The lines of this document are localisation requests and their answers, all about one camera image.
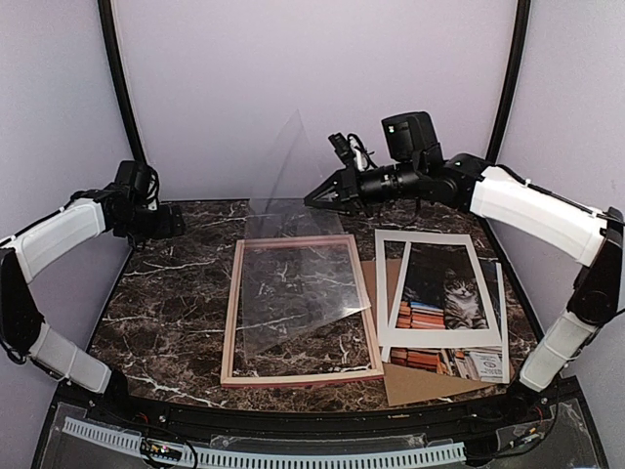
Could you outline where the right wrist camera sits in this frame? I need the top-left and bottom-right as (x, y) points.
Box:
(328, 133), (377, 172)

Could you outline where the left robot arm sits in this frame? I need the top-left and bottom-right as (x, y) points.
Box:
(1, 160), (186, 426)

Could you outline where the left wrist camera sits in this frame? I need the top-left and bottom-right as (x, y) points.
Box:
(144, 186), (159, 211)

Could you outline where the clear acrylic sheet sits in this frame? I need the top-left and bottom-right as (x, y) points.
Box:
(239, 111), (370, 358)

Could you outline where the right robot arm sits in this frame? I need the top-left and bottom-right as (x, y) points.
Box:
(304, 111), (624, 424)

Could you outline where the left black corner post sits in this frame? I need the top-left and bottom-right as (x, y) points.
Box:
(97, 0), (147, 165)

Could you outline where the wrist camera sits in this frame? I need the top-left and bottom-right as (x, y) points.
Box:
(328, 133), (377, 172)
(144, 186), (159, 211)

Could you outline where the pink wooden picture frame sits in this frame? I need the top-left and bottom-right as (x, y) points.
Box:
(221, 234), (384, 388)

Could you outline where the white slotted cable duct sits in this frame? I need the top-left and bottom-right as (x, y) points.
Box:
(62, 417), (466, 468)

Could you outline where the brown cardboard backing board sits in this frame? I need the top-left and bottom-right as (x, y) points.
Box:
(361, 260), (497, 406)

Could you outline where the right black corner post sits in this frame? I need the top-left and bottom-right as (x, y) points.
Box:
(485, 0), (531, 163)

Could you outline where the black corner post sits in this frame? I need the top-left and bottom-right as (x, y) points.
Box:
(97, 0), (147, 165)
(485, 0), (531, 163)

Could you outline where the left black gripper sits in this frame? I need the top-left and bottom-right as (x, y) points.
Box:
(118, 203), (187, 246)

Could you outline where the black front rail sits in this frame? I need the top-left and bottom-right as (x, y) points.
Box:
(55, 381), (563, 442)

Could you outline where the cat and books photo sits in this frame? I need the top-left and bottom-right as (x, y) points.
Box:
(382, 242), (511, 384)

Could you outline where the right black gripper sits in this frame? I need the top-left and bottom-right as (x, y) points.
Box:
(307, 156), (425, 217)

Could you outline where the white photo mat board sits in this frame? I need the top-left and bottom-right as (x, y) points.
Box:
(375, 230), (499, 348)

